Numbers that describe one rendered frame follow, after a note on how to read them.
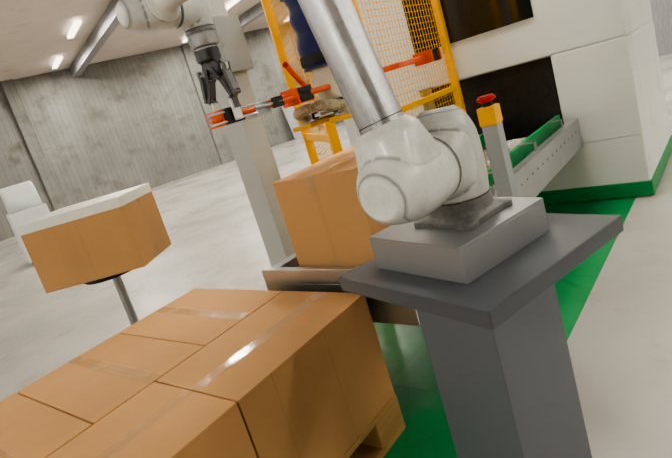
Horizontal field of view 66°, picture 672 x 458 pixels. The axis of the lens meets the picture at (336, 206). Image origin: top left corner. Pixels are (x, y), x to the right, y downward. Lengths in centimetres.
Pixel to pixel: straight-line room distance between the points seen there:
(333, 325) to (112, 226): 165
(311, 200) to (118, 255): 140
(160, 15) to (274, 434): 117
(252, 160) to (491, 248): 202
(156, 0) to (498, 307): 113
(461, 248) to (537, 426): 53
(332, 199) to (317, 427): 76
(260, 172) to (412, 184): 207
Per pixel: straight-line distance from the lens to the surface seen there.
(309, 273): 198
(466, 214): 123
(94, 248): 308
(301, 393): 159
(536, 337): 138
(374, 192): 101
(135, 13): 153
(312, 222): 197
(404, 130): 104
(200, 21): 165
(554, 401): 149
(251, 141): 300
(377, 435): 193
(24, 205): 936
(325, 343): 165
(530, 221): 130
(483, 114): 203
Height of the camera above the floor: 122
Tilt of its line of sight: 12 degrees down
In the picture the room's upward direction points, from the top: 17 degrees counter-clockwise
